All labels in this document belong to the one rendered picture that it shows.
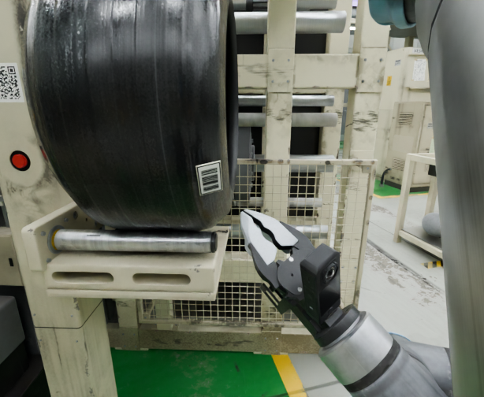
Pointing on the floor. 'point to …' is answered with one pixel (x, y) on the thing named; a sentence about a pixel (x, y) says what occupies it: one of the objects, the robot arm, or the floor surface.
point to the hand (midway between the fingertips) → (248, 215)
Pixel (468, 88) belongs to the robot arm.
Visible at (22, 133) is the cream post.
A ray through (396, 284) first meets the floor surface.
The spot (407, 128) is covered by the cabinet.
